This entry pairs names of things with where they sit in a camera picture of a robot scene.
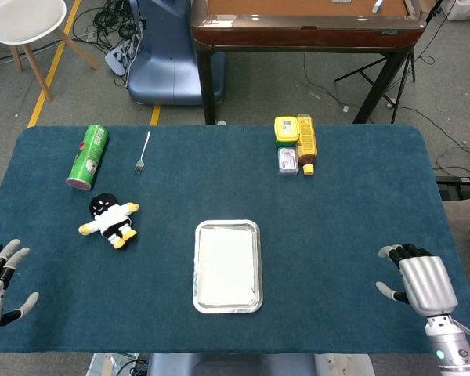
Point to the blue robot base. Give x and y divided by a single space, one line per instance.
164 70

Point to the small clear plastic box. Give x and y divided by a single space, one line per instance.
288 160

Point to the green chips can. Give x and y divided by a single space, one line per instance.
88 156

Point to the teal table cloth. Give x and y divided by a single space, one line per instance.
219 188

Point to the pair of white mahjong tiles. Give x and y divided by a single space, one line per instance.
341 1

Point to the yellow lidded tub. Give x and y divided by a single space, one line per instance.
286 131

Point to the white storage box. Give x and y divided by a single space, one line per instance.
466 8

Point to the black white plush doll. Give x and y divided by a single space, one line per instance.
109 219

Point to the brown mahjong table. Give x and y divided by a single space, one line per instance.
297 37

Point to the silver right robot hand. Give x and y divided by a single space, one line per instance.
429 284

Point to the white power strip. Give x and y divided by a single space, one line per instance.
117 58

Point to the yellow capped honey bottle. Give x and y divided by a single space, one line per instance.
306 141

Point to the white paper sheet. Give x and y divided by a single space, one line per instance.
227 266

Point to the black segmented track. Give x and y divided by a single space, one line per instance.
460 186

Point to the shiny metal tray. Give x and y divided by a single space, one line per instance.
227 309

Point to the grey blue robot torso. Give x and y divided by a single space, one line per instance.
239 366

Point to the silver fork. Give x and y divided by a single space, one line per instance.
139 164

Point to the clear plastic bag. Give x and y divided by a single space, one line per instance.
105 364

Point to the white chair wooden legs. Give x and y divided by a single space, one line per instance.
23 19

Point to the beige trouser leg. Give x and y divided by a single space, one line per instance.
468 219

